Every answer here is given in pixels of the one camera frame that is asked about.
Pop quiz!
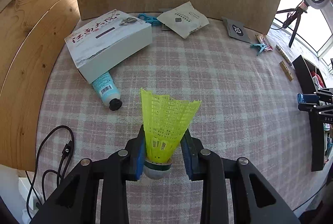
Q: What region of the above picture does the yellow shuttlecock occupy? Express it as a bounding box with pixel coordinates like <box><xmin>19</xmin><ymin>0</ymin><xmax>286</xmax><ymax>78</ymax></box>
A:
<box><xmin>140</xmin><ymin>88</ymin><xmax>201</xmax><ymax>179</ymax></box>

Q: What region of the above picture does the red pouch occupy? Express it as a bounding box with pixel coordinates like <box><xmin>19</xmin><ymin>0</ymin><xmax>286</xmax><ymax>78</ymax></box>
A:
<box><xmin>311</xmin><ymin>71</ymin><xmax>324</xmax><ymax>89</ymax></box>

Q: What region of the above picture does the wooden clothespin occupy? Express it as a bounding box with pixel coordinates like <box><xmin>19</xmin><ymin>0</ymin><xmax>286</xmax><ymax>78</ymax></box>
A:
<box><xmin>279</xmin><ymin>61</ymin><xmax>293</xmax><ymax>81</ymax></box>

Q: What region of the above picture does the black storage tray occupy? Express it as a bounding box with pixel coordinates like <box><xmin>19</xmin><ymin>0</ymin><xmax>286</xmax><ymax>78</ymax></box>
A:
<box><xmin>292</xmin><ymin>55</ymin><xmax>326</xmax><ymax>94</ymax></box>

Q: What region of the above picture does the patterned lighter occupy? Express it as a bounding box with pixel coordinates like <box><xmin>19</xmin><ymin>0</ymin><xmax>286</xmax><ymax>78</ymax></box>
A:
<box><xmin>275</xmin><ymin>44</ymin><xmax>293</xmax><ymax>66</ymax></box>

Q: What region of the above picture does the teal plastic clothespin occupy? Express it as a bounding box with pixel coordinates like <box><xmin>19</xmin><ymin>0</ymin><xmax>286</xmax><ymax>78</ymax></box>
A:
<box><xmin>250</xmin><ymin>43</ymin><xmax>266</xmax><ymax>56</ymax></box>

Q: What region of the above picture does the light blue cream tube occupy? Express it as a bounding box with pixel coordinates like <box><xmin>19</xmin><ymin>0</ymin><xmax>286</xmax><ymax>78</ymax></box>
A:
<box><xmin>91</xmin><ymin>71</ymin><xmax>122</xmax><ymax>111</ymax></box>

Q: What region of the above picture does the red coffee mate sachet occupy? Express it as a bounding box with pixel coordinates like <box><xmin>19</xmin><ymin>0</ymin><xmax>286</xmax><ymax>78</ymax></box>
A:
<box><xmin>256</xmin><ymin>34</ymin><xmax>274</xmax><ymax>52</ymax></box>

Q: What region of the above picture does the black tripod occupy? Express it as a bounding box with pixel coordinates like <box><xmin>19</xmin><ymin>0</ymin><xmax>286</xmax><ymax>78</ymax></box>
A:
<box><xmin>275</xmin><ymin>4</ymin><xmax>308</xmax><ymax>48</ymax></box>

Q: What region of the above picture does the grey square sachet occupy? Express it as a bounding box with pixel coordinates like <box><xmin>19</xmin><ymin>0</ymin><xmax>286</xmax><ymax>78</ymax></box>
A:
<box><xmin>222</xmin><ymin>17</ymin><xmax>251</xmax><ymax>44</ymax></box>

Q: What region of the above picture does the white printed cardboard box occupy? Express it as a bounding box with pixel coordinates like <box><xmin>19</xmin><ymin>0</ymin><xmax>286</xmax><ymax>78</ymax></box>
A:
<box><xmin>65</xmin><ymin>9</ymin><xmax>152</xmax><ymax>84</ymax></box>

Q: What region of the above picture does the blue scissor-shaped clip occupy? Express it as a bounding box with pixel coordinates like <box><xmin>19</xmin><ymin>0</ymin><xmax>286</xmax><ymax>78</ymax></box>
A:
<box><xmin>137</xmin><ymin>13</ymin><xmax>162</xmax><ymax>26</ymax></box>

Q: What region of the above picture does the cream shower cap packet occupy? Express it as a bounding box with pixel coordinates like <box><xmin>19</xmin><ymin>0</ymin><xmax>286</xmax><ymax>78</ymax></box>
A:
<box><xmin>157</xmin><ymin>1</ymin><xmax>209</xmax><ymax>39</ymax></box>

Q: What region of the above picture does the black charging cable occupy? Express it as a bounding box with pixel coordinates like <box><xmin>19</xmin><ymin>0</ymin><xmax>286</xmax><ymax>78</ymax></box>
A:
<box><xmin>25</xmin><ymin>124</ymin><xmax>75</xmax><ymax>219</ymax></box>

